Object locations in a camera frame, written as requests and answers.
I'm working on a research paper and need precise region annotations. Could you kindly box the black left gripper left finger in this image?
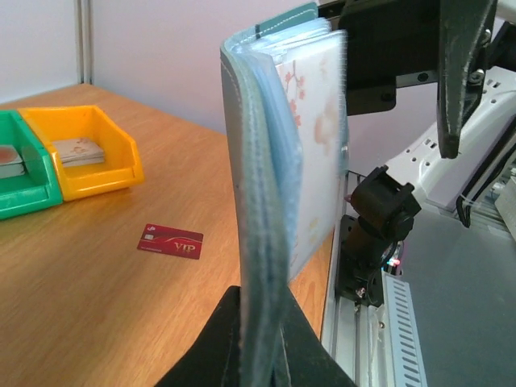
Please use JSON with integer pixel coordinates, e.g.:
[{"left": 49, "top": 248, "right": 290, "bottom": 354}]
[{"left": 159, "top": 285, "right": 243, "bottom": 387}]

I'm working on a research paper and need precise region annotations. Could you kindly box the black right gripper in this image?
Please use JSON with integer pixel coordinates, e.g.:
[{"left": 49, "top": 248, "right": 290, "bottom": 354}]
[{"left": 318, "top": 0, "right": 497, "bottom": 158}]

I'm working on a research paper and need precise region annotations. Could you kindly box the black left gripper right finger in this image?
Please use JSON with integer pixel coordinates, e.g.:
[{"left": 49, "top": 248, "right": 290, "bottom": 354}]
[{"left": 273, "top": 285, "right": 356, "bottom": 387}]

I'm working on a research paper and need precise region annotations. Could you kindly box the red VIP card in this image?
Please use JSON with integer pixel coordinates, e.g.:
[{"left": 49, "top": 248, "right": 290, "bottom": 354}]
[{"left": 137, "top": 223, "right": 203, "bottom": 260}]

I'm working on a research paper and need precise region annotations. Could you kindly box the white patterned card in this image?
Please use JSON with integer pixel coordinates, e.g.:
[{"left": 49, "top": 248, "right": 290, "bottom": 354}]
[{"left": 277, "top": 31, "right": 347, "bottom": 278}]

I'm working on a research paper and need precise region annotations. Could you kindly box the teal card holder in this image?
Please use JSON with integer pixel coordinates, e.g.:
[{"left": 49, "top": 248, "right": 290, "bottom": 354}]
[{"left": 220, "top": 2, "right": 347, "bottom": 386}]

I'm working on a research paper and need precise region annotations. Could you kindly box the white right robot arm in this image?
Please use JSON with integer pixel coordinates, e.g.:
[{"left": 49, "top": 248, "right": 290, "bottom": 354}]
[{"left": 318, "top": 1, "right": 515, "bottom": 226}]

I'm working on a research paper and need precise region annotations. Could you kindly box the white VIP card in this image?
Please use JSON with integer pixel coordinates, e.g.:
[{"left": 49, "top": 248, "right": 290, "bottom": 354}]
[{"left": 52, "top": 137, "right": 105, "bottom": 168}]

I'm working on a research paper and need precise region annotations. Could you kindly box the red patterned card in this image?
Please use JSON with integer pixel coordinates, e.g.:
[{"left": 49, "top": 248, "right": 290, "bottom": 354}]
[{"left": 0, "top": 144, "right": 25, "bottom": 179}]

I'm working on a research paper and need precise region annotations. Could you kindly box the yellow plastic bin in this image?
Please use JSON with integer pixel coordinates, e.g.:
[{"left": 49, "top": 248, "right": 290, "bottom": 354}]
[{"left": 19, "top": 105, "right": 144, "bottom": 202}]

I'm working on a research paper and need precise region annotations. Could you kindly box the green plastic bin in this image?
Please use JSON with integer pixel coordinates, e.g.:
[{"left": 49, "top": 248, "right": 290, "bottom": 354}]
[{"left": 1, "top": 110, "right": 63, "bottom": 220}]

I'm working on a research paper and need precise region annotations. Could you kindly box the aluminium front rail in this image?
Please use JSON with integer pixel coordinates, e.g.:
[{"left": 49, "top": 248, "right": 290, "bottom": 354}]
[{"left": 321, "top": 173, "right": 397, "bottom": 386}]

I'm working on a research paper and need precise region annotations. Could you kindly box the grey slotted cable duct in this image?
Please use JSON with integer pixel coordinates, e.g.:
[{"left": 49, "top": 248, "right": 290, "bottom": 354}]
[{"left": 382, "top": 273, "right": 427, "bottom": 386}]

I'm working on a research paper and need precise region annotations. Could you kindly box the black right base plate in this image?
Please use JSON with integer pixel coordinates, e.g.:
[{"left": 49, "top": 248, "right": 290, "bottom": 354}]
[{"left": 335, "top": 215, "right": 404, "bottom": 307}]

